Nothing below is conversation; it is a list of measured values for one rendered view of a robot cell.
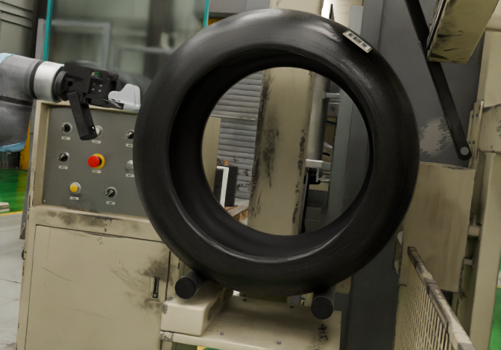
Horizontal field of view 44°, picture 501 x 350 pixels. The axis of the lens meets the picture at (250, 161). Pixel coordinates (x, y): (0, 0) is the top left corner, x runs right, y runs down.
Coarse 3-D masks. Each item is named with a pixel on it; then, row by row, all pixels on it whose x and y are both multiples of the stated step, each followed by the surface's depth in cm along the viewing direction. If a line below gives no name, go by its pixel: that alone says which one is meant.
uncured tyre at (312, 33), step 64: (192, 64) 125; (256, 64) 152; (320, 64) 149; (384, 64) 123; (192, 128) 155; (384, 128) 120; (192, 192) 155; (384, 192) 120; (192, 256) 127; (256, 256) 127; (320, 256) 122
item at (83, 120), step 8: (72, 96) 140; (72, 104) 141; (80, 104) 140; (72, 112) 141; (80, 112) 140; (88, 112) 143; (80, 120) 141; (88, 120) 142; (80, 128) 141; (88, 128) 141; (80, 136) 141; (88, 136) 141; (96, 136) 144
